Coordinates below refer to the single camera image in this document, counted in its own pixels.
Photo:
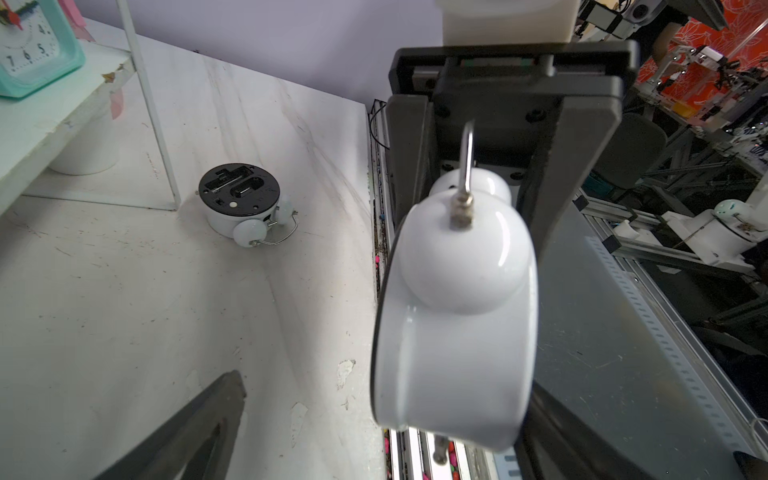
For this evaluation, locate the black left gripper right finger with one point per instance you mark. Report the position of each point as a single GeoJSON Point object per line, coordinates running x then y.
{"type": "Point", "coordinates": [554, 443]}

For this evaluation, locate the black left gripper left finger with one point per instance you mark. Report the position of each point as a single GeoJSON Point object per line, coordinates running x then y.
{"type": "Point", "coordinates": [196, 443]}

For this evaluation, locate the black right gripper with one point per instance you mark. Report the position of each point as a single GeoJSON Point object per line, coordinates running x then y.
{"type": "Point", "coordinates": [548, 108]}

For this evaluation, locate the white twin-bell alarm clock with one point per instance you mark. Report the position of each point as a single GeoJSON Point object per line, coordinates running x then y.
{"type": "Point", "coordinates": [456, 327]}

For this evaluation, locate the mint green alarm clock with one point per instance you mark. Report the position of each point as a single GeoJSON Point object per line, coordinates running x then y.
{"type": "Point", "coordinates": [38, 46]}

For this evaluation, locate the white two-tier shelf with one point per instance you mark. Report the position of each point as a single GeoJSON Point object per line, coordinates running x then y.
{"type": "Point", "coordinates": [35, 129]}

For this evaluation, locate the green succulent in white pot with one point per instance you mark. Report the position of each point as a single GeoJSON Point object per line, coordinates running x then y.
{"type": "Point", "coordinates": [93, 150]}

